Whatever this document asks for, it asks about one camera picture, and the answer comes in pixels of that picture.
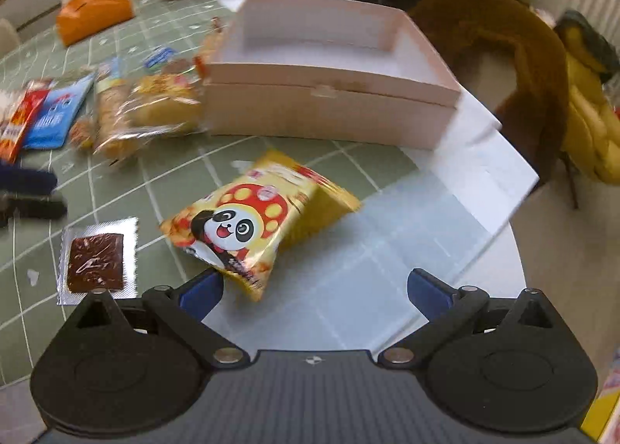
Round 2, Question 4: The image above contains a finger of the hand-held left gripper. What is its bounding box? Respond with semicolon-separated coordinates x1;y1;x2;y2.
0;164;58;197
0;194;67;228

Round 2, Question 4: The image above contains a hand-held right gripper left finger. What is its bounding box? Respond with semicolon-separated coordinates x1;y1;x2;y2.
72;268;245;368

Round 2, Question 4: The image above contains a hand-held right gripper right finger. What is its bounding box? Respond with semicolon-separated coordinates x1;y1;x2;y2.
378;268;555;368

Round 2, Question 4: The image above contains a yellow panda snack packet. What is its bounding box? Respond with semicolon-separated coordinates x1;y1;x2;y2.
160;150;363;302

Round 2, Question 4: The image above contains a brown snack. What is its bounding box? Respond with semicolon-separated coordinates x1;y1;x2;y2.
57;217;140;305

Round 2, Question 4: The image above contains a clear bread packet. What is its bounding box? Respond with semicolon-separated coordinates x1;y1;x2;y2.
127;48;210;139

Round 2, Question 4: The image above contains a pink cardboard box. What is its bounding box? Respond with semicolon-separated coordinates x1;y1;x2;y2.
202;0;461;150

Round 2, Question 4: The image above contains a red snack packet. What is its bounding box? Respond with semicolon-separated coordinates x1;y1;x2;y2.
0;81;52;164

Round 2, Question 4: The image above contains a blue snack packet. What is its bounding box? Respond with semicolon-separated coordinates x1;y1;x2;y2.
22;73;96;150

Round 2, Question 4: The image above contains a small orange snack packet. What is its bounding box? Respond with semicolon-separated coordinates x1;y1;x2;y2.
69;115;96;150

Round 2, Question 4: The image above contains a white snack packet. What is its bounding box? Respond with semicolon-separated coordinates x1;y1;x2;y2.
0;88;25;135

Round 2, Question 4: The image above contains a green checked tablecloth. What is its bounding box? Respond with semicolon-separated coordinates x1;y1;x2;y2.
0;0;422;391

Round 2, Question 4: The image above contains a white paper sheet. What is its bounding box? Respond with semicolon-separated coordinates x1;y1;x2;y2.
397;86;541;237

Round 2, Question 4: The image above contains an orange tissue box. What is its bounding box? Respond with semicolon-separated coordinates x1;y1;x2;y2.
57;0;135;46

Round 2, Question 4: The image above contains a yellow chair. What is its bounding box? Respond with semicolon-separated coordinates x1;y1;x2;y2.
552;9;620;210

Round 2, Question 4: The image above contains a brown furry chair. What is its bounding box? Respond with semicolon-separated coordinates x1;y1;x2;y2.
408;0;571;184

